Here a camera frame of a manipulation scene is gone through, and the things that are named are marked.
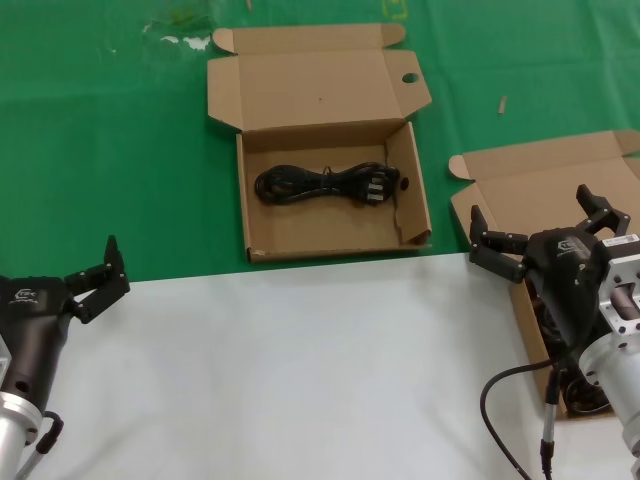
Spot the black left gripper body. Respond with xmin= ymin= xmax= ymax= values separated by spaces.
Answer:
xmin=0 ymin=274 xmax=77 ymax=409

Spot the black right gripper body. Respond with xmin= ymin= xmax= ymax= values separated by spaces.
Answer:
xmin=522 ymin=226 xmax=612 ymax=348

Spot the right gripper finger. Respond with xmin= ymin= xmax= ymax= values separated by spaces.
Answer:
xmin=574 ymin=184 xmax=632 ymax=239
xmin=467 ymin=204 xmax=529 ymax=287

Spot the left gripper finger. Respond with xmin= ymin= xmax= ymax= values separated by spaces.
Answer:
xmin=63 ymin=234 xmax=132 ymax=326

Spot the black power cable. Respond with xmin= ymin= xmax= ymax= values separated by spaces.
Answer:
xmin=253 ymin=160 xmax=402 ymax=208

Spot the cardboard box with round holes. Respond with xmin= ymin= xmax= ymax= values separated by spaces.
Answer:
xmin=206 ymin=22 xmax=434 ymax=265

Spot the green table cloth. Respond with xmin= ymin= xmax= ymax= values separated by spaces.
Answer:
xmin=0 ymin=0 xmax=640 ymax=284

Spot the black cable pile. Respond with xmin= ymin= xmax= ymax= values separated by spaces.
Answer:
xmin=535 ymin=292 xmax=618 ymax=415

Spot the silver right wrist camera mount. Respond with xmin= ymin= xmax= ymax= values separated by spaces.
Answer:
xmin=597 ymin=234 xmax=640 ymax=336

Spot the cardboard box holding cable pile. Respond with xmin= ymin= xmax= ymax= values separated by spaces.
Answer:
xmin=448 ymin=129 xmax=640 ymax=421

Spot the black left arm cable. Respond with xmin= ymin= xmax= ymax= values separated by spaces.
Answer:
xmin=14 ymin=409 xmax=66 ymax=480

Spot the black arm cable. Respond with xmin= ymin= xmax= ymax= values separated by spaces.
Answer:
xmin=14 ymin=409 xmax=66 ymax=480
xmin=479 ymin=350 xmax=572 ymax=480

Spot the silver cable plug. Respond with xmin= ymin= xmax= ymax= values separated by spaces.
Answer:
xmin=538 ymin=370 xmax=561 ymax=477

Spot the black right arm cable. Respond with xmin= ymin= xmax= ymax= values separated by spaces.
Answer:
xmin=479 ymin=350 xmax=572 ymax=480

